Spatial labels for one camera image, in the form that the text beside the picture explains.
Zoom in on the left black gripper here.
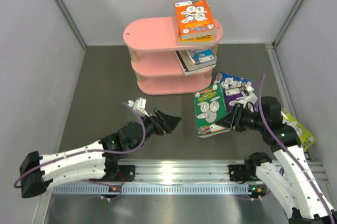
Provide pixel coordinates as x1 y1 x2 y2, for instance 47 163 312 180
131 108 182 151

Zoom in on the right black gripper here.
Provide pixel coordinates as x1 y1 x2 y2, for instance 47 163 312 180
216 102 267 131

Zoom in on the purple treehouse book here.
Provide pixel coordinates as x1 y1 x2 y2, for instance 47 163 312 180
224 87 241 111

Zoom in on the dark blue treehouse book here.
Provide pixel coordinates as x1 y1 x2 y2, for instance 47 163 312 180
213 72 254 93

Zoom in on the dark tale of two cities book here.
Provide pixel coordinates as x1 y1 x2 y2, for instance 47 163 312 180
174 50 216 76

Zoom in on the blue 26-storey treehouse book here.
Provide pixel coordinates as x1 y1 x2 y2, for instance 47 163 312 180
185 48 216 65

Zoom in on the lime green treehouse book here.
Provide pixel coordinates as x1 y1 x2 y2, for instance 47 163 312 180
281 108 317 151

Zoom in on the yellow 130-storey treehouse book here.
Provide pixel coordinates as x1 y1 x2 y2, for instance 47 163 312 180
177 35 214 47

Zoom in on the orange 78-storey treehouse book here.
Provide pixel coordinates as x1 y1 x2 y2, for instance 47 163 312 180
174 0 216 39

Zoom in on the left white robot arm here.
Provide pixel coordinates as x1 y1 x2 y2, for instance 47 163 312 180
13 109 182 198

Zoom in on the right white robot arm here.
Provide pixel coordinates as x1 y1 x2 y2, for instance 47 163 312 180
216 96 336 223

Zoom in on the pink three-tier shelf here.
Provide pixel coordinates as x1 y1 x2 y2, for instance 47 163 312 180
123 16 212 95

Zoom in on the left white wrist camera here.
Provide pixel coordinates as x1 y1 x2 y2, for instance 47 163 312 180
127 97 149 117

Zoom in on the aluminium mounting rail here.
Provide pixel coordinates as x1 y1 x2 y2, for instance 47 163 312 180
43 158 330 196

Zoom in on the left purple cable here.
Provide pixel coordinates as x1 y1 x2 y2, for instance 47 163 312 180
13 101 147 201

